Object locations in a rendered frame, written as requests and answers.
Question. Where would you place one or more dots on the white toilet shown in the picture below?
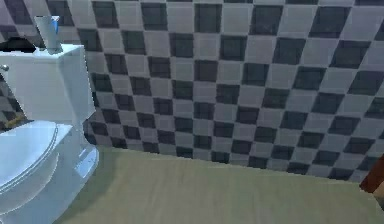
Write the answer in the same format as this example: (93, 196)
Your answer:
(43, 100)

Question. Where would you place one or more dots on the black object on toilet tank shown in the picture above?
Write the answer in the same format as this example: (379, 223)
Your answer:
(16, 45)

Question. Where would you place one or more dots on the reddish brown wooden furniture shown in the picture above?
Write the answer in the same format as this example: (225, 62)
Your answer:
(375, 178)

